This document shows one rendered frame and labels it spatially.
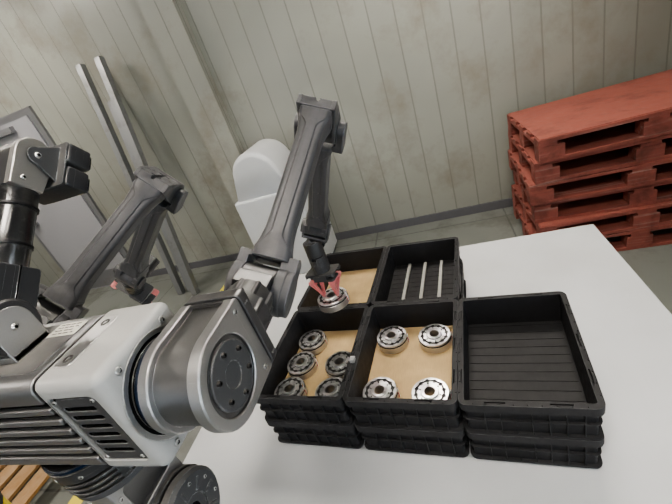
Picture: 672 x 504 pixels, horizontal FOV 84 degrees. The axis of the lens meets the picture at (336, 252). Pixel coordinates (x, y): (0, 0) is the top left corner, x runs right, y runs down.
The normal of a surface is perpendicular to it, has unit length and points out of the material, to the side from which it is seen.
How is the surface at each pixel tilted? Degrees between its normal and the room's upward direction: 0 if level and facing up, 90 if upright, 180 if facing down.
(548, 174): 90
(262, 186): 90
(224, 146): 90
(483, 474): 0
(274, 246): 46
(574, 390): 0
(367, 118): 90
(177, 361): 25
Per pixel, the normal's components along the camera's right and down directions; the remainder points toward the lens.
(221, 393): 0.94, -0.18
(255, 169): -0.18, 0.52
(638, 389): -0.30, -0.84
